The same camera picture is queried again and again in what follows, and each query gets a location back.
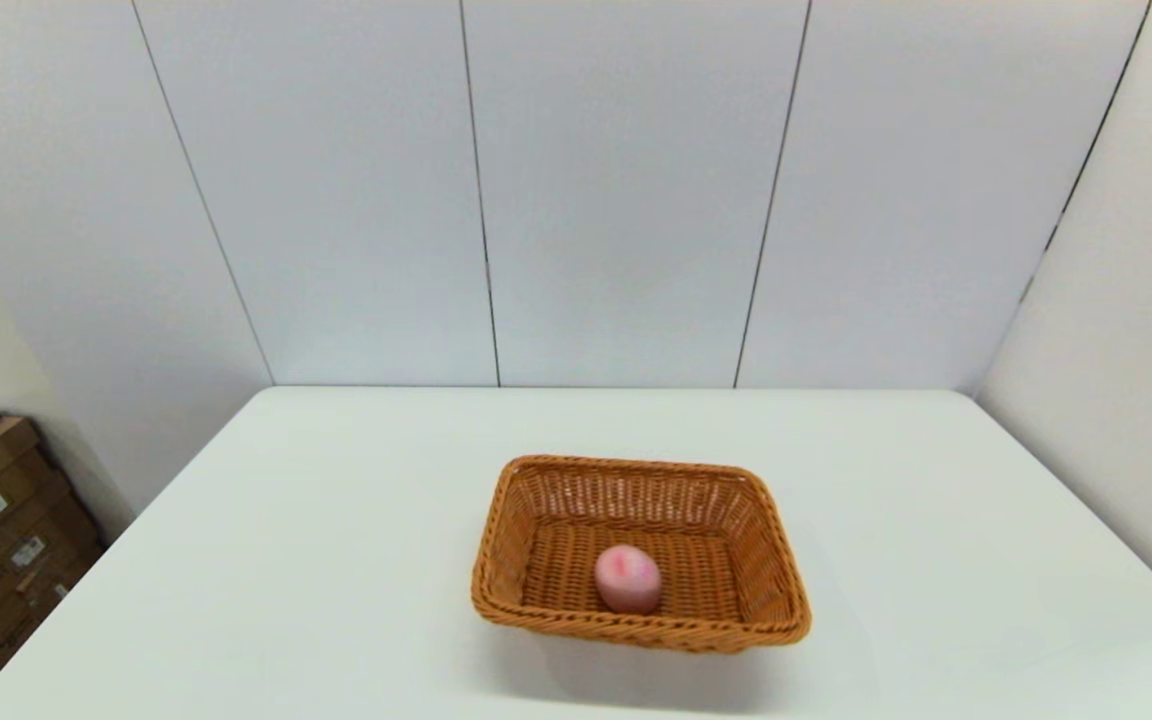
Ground pink peach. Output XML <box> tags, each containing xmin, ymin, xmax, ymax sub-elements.
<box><xmin>593</xmin><ymin>544</ymin><xmax>663</xmax><ymax>615</ymax></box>

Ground stacked cardboard boxes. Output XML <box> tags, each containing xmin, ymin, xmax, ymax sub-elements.
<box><xmin>0</xmin><ymin>500</ymin><xmax>104</xmax><ymax>641</ymax></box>

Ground orange woven wicker basket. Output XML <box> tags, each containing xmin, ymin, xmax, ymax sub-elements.
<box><xmin>470</xmin><ymin>455</ymin><xmax>814</xmax><ymax>656</ymax></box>

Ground brown cardboard box white label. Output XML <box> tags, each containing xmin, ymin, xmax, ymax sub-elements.
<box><xmin>0</xmin><ymin>455</ymin><xmax>77</xmax><ymax>571</ymax></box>

